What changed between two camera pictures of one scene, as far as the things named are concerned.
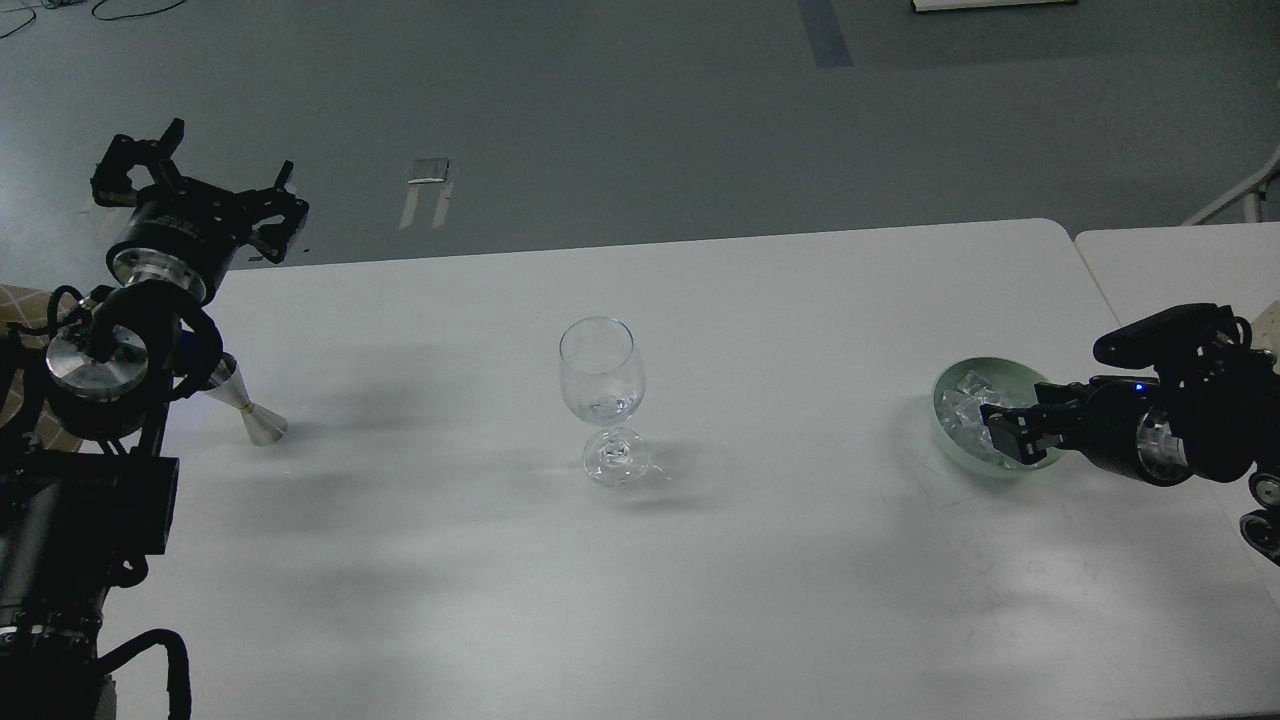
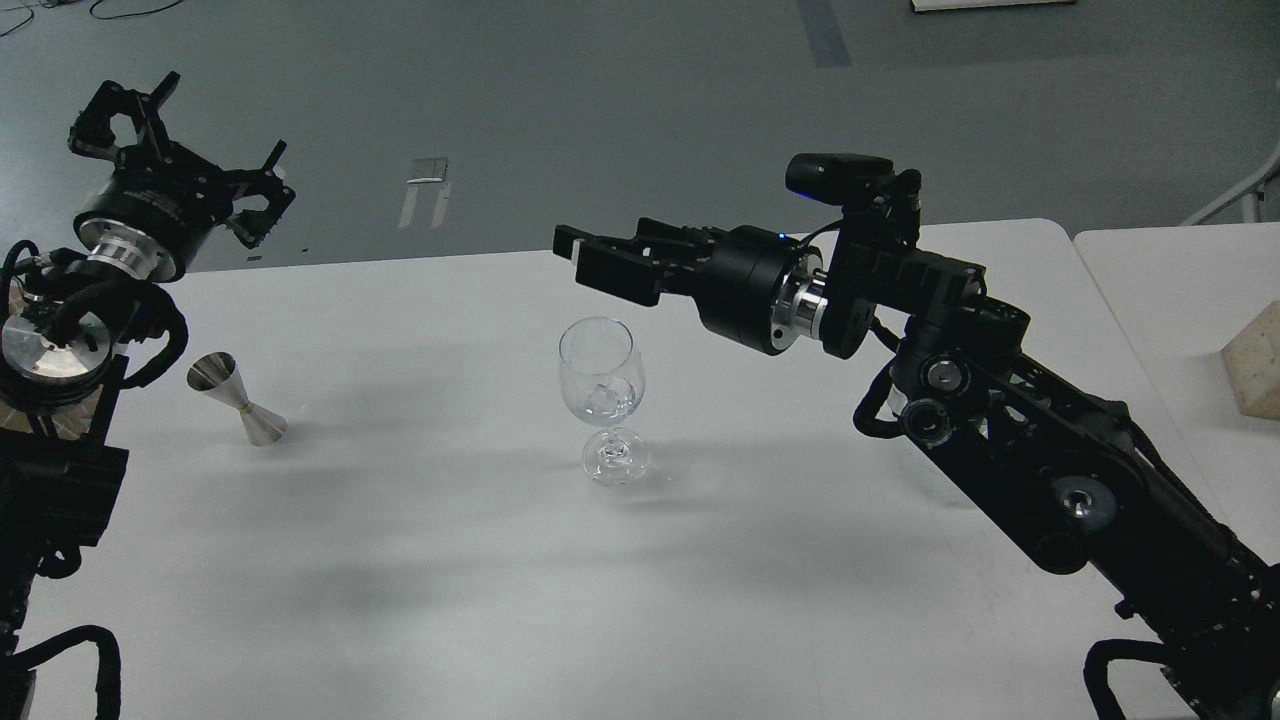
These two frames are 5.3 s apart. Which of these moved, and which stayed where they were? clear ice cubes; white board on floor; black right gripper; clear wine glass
Moved: clear ice cubes; black right gripper
Stayed: clear wine glass; white board on floor
